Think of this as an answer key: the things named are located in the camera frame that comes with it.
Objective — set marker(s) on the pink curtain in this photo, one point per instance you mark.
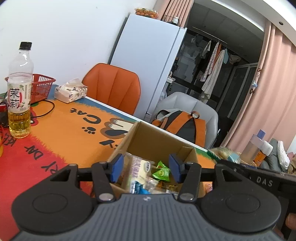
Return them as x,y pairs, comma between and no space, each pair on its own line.
270,106

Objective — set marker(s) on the light green snack packet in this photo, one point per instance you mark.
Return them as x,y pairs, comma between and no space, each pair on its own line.
162,172

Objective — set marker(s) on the red plastic basket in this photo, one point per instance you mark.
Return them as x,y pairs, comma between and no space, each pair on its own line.
41,88

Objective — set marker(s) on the black wire rack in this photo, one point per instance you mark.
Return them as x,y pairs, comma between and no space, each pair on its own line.
174,20

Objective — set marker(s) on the floral tissue pack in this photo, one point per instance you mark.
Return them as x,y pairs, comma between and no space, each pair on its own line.
71,91

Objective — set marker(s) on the white sandwich cracker package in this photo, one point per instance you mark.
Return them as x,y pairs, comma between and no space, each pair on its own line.
139,173

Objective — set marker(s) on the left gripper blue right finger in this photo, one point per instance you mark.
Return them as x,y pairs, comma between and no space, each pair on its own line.
188,175

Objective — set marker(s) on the clear bottle purple cap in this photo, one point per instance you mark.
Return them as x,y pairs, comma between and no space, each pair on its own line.
252,148

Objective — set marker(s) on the person's right hand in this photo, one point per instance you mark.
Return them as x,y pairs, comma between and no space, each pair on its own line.
291,221

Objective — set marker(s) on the orange chair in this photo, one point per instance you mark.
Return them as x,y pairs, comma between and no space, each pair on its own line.
113,86

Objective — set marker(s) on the colourful cat table mat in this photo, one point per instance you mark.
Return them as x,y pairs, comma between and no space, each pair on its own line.
81,132

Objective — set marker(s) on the grey sofa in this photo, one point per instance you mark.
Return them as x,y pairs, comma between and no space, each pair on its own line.
278,160

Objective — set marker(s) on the bag of oranges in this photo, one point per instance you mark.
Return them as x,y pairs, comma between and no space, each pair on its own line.
150,13

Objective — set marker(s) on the round biscuit packet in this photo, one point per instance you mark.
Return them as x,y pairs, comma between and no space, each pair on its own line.
223,153

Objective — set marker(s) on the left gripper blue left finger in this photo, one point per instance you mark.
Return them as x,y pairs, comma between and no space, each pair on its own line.
103,175

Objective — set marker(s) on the white refrigerator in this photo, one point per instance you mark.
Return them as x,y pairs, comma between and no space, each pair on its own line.
148,47

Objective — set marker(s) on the grey armchair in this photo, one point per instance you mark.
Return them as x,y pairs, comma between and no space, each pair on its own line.
187,103

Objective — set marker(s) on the orange spray can white cap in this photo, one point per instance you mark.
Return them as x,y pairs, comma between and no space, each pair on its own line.
264,151

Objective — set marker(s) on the brown cardboard box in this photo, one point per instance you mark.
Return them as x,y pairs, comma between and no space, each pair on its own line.
154,144

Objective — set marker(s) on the orange black backpack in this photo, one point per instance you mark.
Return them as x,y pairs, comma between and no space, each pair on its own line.
188,126

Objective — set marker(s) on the hanging clothes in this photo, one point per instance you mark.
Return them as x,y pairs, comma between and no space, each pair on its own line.
211,57

